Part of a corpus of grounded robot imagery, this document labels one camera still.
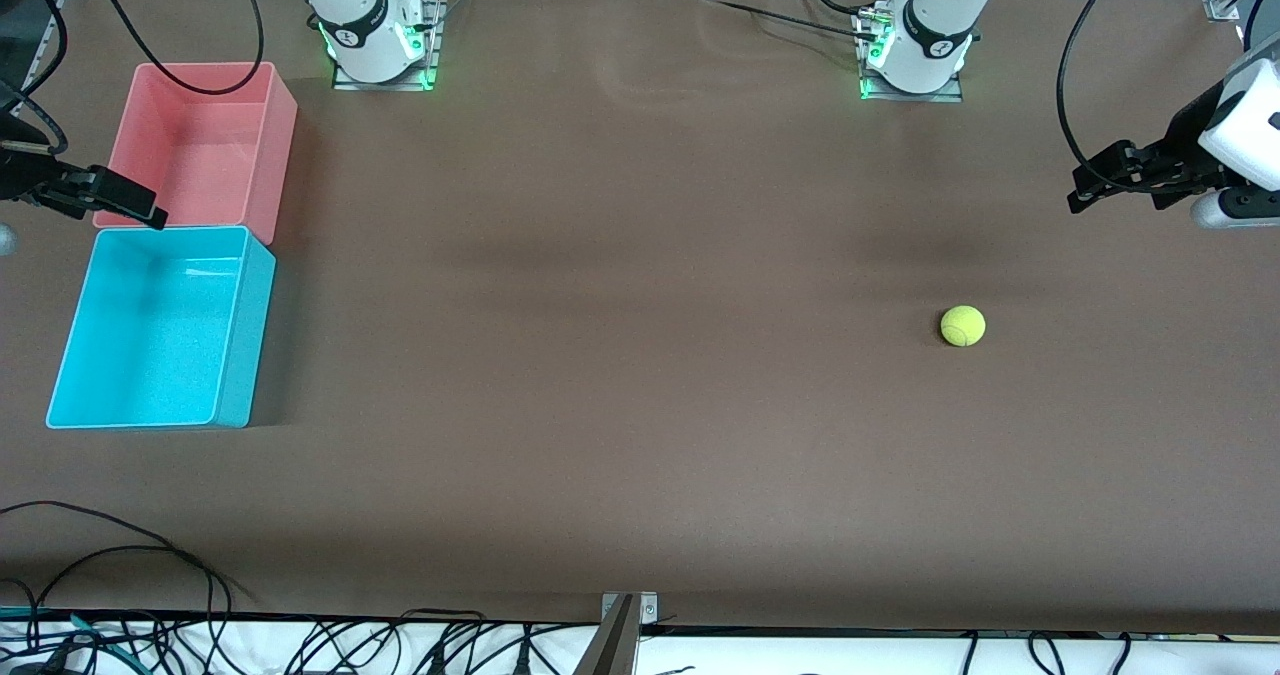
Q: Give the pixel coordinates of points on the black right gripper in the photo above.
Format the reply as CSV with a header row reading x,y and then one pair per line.
x,y
22,177

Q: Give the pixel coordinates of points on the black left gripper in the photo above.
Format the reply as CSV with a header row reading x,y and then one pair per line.
x,y
1184,154

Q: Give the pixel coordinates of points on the yellow-green tennis ball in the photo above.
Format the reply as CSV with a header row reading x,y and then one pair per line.
x,y
963,326

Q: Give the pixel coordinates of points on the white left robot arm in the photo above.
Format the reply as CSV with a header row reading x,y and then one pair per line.
x,y
930,35

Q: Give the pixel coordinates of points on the pink plastic bin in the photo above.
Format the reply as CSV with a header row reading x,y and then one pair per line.
x,y
200,155

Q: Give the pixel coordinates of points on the blue plastic bin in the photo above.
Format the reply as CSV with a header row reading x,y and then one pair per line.
x,y
150,345

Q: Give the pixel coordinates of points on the brown table cover sheet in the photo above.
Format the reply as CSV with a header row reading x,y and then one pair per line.
x,y
640,355

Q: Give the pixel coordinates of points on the aluminium corner bracket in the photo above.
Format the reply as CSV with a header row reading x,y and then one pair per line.
x,y
1222,7

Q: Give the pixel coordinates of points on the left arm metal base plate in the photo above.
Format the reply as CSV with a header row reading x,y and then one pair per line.
x,y
950,93

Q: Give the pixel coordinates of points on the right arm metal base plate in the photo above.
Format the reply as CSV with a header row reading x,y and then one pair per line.
x,y
432,55

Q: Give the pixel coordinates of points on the small metal bracket plate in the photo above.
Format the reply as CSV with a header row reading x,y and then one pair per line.
x,y
648,607

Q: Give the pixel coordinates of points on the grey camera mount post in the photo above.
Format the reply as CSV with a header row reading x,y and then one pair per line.
x,y
612,650

